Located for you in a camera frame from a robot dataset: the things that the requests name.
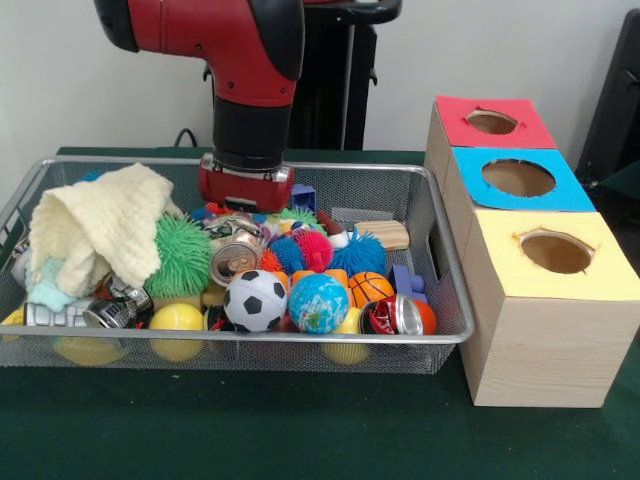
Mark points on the globe print ball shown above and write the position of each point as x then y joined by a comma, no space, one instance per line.
318,304

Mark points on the cream knitted cloth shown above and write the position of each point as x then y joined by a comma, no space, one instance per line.
100,220

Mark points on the black panel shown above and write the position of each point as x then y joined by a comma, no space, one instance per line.
615,100

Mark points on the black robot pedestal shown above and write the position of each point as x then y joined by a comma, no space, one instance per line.
335,100

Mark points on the large green spiky ball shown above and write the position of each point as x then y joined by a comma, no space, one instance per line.
182,255

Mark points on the yellow cheese wedge toy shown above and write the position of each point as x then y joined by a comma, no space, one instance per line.
12,317

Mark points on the crushed silver can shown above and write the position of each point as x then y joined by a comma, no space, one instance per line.
235,260

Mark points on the yellow ball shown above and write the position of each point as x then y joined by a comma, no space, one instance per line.
175,317

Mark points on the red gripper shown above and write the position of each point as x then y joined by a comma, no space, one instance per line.
245,190

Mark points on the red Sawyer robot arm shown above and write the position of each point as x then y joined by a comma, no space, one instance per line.
250,75

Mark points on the wooden box with three holes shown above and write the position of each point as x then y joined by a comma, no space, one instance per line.
550,350

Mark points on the dark green table cloth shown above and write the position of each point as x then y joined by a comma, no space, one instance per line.
625,182
300,430

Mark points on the small basketball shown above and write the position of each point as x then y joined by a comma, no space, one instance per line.
370,289

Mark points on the ridged wooden block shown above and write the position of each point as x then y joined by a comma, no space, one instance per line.
385,234

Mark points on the crushed red can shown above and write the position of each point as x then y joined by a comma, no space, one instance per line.
390,315

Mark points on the soccer ball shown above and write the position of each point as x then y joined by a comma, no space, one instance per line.
255,300

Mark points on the mint green cloth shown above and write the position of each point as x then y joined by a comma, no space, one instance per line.
45,296

